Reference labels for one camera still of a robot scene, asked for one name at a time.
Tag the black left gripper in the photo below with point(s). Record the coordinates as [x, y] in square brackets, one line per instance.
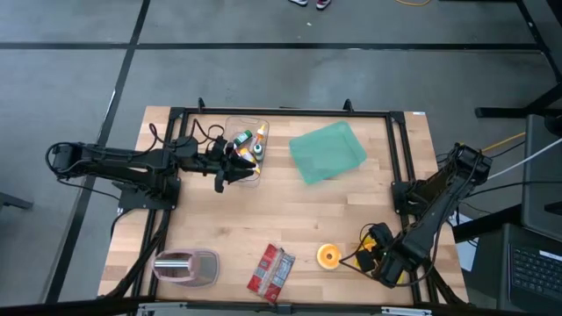
[199, 160]

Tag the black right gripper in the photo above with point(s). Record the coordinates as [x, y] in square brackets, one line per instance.
[395, 265]

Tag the yellow glue bottle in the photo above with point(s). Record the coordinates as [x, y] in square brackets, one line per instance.
[246, 154]
[260, 132]

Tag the clear plastic container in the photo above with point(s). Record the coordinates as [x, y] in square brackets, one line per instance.
[232, 123]

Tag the orange toy donut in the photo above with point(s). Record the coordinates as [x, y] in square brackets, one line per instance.
[329, 256]

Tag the red snack packet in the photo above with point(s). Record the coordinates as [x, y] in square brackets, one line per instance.
[271, 273]

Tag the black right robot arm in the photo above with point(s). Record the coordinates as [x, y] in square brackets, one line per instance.
[439, 206]

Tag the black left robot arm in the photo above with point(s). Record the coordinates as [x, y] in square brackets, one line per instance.
[114, 160]

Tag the green cloth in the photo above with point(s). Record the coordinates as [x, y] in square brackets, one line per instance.
[327, 151]

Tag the black side table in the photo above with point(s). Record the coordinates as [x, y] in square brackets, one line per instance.
[487, 263]

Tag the black laptop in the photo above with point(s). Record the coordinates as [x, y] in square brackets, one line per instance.
[533, 272]

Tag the black stand leg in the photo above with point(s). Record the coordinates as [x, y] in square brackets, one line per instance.
[496, 112]

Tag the white sneakers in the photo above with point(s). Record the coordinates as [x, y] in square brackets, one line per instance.
[322, 4]

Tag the black chair leg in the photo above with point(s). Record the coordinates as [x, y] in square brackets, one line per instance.
[15, 202]

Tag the black table frame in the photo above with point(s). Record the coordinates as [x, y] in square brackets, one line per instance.
[316, 112]

